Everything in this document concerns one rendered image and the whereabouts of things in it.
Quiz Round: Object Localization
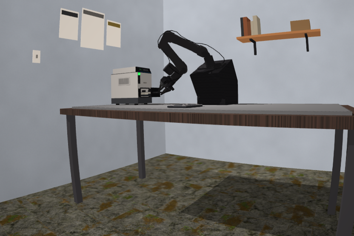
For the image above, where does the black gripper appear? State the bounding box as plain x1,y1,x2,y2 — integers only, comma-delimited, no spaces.
158,84,174,95

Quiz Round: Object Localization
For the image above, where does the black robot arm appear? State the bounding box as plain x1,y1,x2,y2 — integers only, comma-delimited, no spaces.
158,31,225,88

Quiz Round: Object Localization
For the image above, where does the grey heat sealer housing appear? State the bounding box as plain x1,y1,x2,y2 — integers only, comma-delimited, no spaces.
111,67,162,105

